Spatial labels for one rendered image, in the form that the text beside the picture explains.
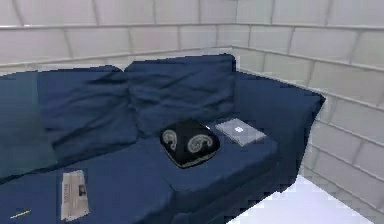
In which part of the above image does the black paisley cushion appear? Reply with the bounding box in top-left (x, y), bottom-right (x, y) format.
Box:
top-left (159, 118), bottom-right (221, 169)

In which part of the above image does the teal blue cushion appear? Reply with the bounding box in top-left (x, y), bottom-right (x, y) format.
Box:
top-left (0, 71), bottom-right (59, 181)

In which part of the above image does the grey closed laptop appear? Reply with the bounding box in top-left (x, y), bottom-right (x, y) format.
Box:
top-left (214, 117), bottom-right (268, 148)

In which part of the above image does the dark blue sofa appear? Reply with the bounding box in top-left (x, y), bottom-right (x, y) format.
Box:
top-left (0, 53), bottom-right (327, 224)

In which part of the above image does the yellow pencil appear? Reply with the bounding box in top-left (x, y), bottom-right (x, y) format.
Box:
top-left (9, 209), bottom-right (33, 220)

